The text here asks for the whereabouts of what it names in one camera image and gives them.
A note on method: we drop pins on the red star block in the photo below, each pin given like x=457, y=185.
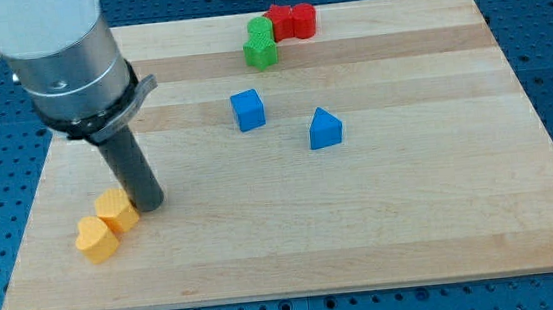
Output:
x=282, y=22

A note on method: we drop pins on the light wooden board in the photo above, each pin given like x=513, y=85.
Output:
x=444, y=173

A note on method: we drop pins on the blue triangular prism block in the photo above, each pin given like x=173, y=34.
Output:
x=325, y=130

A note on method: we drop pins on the blue cube block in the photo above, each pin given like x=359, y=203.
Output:
x=248, y=110

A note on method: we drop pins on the yellow heart block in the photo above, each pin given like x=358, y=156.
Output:
x=95, y=240

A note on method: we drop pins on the yellow hexagon block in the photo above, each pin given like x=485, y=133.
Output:
x=114, y=207

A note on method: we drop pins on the red cylinder block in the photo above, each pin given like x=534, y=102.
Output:
x=304, y=20

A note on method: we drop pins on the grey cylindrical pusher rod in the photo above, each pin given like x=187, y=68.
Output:
x=126, y=160

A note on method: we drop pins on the green cylinder block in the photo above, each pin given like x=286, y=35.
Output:
x=260, y=27

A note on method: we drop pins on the green star block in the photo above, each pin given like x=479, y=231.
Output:
x=260, y=51

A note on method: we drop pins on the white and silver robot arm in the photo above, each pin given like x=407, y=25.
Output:
x=64, y=55

